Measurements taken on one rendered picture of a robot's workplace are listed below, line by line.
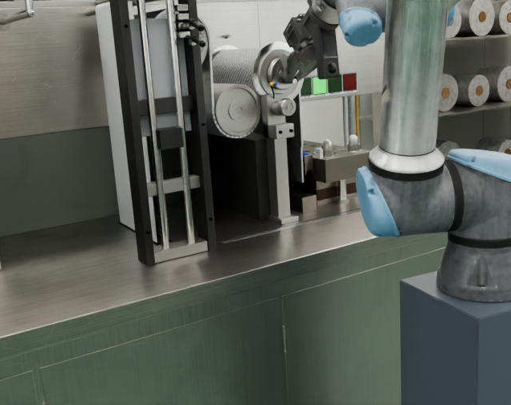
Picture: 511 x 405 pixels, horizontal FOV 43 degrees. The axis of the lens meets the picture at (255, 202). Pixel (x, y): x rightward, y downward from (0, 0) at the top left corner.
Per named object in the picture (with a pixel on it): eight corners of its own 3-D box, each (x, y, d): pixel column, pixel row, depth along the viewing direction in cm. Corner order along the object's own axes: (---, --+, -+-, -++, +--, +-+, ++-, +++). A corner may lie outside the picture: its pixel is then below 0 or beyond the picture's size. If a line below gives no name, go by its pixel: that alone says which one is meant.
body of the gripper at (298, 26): (308, 34, 151) (330, -5, 141) (323, 63, 148) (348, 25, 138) (280, 35, 147) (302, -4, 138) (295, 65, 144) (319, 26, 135)
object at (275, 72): (287, 51, 153) (301, 76, 156) (282, 51, 155) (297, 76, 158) (265, 70, 151) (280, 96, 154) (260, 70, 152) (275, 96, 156)
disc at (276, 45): (280, 117, 157) (241, 75, 150) (279, 117, 158) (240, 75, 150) (314, 72, 160) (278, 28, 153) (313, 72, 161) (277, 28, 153)
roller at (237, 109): (218, 139, 149) (214, 86, 147) (172, 130, 171) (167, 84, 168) (262, 132, 155) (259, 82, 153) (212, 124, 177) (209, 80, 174)
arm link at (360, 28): (406, 18, 120) (393, -24, 125) (346, 22, 119) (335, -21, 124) (396, 47, 126) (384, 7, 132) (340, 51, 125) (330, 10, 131)
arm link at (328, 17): (357, 10, 135) (326, 12, 131) (347, 26, 138) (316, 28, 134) (342, -16, 137) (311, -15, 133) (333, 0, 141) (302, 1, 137)
